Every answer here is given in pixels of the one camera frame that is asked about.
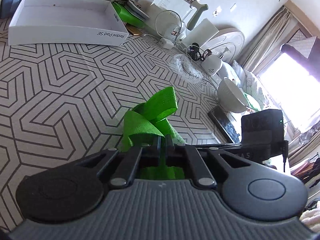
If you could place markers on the black tablet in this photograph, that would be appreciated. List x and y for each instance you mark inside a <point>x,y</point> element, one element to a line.
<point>225,122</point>

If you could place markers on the white pump bottle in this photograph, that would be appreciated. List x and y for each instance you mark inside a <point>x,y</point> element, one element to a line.
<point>212,63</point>

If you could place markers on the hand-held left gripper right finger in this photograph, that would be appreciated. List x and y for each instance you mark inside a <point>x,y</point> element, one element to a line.
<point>170,146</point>

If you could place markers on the clear plastic bag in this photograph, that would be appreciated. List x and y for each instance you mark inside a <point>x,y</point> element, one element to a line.
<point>185,70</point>

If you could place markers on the brown envelope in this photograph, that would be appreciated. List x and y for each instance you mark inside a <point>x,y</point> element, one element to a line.
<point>135,30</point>

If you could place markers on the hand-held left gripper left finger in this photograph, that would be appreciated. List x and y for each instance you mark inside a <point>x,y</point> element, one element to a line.
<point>157,147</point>

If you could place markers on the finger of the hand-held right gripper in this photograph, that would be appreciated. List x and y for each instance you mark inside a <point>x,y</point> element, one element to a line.
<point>220,145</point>

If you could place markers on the white bowl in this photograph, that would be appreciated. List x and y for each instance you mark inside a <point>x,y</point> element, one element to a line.
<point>230,97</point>

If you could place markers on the beige curtain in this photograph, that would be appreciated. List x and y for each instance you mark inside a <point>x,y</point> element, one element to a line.
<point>270,35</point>

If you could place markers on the white cardboard box lid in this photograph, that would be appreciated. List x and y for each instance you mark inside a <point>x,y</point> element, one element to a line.
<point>62,33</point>

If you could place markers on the grey notebook stack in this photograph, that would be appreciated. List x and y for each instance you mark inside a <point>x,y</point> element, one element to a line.
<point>138,8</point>

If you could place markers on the white wall socket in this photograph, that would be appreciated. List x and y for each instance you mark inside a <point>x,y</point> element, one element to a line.
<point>216,11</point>

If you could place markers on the black key bunch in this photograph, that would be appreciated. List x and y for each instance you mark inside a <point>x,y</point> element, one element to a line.
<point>193,51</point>

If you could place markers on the white charger adapter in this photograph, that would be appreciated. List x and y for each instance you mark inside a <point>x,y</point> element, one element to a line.
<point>167,42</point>

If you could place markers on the white flat board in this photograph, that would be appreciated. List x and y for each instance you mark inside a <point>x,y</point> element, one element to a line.
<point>208,30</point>

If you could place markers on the white round appliance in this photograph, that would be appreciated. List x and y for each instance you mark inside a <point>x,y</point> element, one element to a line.
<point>225,42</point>

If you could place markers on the green shopping bag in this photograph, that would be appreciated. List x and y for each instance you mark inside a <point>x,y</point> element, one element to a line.
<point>152,127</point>

